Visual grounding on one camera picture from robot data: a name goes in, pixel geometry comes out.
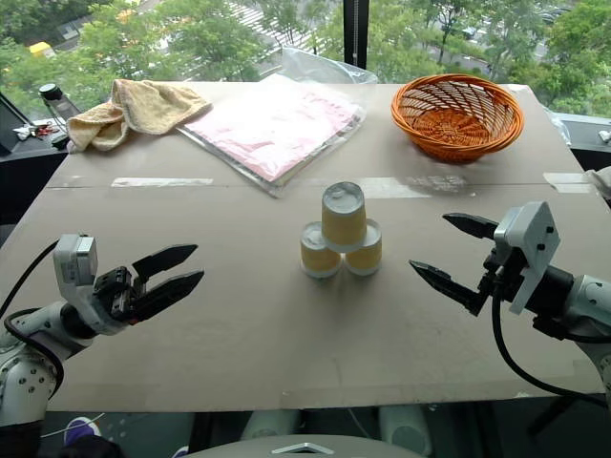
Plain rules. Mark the red small tool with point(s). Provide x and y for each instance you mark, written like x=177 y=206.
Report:
x=42 y=129

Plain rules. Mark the black stand leg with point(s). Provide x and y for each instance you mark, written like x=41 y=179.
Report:
x=554 y=415

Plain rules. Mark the orange woven basket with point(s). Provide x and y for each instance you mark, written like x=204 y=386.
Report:
x=458 y=119

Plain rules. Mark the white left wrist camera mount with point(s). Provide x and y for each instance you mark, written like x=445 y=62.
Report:
x=71 y=267

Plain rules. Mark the clear plastic bag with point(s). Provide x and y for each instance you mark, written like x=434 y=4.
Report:
x=324 y=64

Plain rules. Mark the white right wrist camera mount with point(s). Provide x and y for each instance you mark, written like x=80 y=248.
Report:
x=537 y=238

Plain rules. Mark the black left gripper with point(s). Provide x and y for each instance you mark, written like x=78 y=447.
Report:
x=117 y=293

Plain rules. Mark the purple shoe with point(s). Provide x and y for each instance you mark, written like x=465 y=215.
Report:
x=81 y=429

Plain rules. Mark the black side table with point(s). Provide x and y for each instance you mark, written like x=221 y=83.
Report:
x=24 y=167

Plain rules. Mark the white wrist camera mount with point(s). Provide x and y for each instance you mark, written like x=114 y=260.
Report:
x=537 y=238
x=71 y=267

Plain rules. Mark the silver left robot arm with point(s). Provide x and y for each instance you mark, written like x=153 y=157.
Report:
x=28 y=329

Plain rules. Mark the yellow terry towel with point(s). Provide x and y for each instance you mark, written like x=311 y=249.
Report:
x=143 y=107

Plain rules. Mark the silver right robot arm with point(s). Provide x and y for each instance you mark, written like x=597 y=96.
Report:
x=589 y=300

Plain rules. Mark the pink cloth in plastic bag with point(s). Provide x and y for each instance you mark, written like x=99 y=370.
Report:
x=277 y=129

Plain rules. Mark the yellow paper cup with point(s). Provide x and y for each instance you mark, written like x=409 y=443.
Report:
x=343 y=219
x=367 y=255
x=317 y=260

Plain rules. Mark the black window mullion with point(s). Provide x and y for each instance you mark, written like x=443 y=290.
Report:
x=355 y=28

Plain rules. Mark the white rounded robot leg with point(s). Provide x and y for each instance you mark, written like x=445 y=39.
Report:
x=269 y=424
x=406 y=429

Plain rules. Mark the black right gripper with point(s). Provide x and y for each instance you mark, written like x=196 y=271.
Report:
x=506 y=274

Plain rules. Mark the clear tape strip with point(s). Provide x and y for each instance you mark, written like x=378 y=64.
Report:
x=570 y=182
x=410 y=186
x=162 y=181

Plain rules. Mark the clear bottle with black cap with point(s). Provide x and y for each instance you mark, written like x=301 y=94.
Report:
x=55 y=97

